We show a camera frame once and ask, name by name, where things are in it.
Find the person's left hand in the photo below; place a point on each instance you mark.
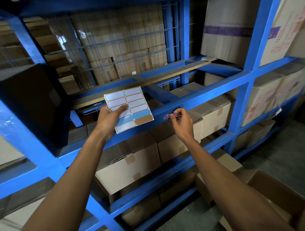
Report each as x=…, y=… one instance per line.
x=107, y=121

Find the person's right hand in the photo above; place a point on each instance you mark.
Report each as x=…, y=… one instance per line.
x=183, y=126

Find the person's right thumb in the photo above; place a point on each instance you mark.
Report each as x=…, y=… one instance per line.
x=172, y=119

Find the person's left thumb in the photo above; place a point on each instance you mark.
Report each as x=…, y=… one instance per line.
x=120, y=110

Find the pink label sticker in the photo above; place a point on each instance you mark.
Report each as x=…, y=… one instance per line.
x=166, y=116

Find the white label sticker sheet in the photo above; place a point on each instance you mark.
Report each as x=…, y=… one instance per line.
x=138, y=104

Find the person's left forearm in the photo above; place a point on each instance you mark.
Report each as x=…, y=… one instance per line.
x=71, y=185

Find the person's right forearm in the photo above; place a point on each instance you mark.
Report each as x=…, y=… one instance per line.
x=228, y=190

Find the plain taped cardboard box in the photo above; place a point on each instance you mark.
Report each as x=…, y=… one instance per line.
x=128, y=166
x=171, y=145
x=219, y=83
x=188, y=88
x=214, y=116

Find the wooden plank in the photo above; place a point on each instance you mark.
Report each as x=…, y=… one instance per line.
x=166, y=75

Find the blue metal shelving rack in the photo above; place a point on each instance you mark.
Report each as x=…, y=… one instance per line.
x=214, y=91

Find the closed brown cardboard box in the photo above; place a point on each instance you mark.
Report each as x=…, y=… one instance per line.
x=221, y=164

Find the shadowed low cardboard box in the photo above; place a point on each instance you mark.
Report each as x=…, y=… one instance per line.
x=143, y=209
x=177, y=185
x=256, y=135

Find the plastic wrapped cardboard box stack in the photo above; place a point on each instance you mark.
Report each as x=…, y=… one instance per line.
x=119, y=35

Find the pink printed cardboard box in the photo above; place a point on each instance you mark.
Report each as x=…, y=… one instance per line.
x=292, y=83
x=262, y=100
x=283, y=28

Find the dark cardboard box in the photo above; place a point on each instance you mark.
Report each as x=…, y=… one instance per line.
x=26, y=102

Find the purple taped cardboard box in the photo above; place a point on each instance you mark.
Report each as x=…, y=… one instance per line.
x=226, y=40

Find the white hanging tag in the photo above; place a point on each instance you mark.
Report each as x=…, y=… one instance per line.
x=278, y=111

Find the pale cardboard box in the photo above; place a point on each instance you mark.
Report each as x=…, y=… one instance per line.
x=19, y=216
x=8, y=152

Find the open cardboard box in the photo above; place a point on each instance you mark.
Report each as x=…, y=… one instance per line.
x=274, y=195

